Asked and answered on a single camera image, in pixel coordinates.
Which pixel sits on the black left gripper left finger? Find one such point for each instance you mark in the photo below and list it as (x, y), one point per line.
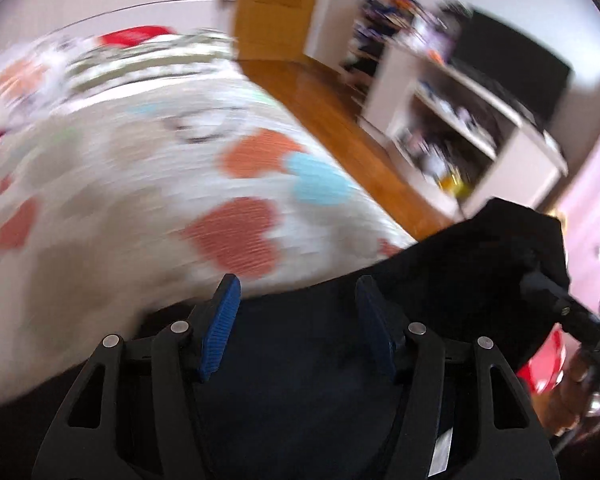
(131, 412)

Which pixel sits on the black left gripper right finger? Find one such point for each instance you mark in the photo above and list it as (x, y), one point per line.
(463, 406)

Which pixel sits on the heart patterned quilt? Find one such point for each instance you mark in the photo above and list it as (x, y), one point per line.
(126, 202)

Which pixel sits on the white tv cabinet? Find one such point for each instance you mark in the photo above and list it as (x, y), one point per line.
(456, 143)

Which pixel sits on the black television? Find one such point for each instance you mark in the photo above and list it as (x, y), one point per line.
(521, 72)

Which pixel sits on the green hedgehog bolster pillow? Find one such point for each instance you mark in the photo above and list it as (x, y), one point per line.
(171, 55)

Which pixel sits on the shoe rack with clutter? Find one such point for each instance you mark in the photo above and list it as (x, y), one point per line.
(375, 25)

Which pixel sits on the wooden door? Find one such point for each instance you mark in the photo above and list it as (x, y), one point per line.
(272, 30)

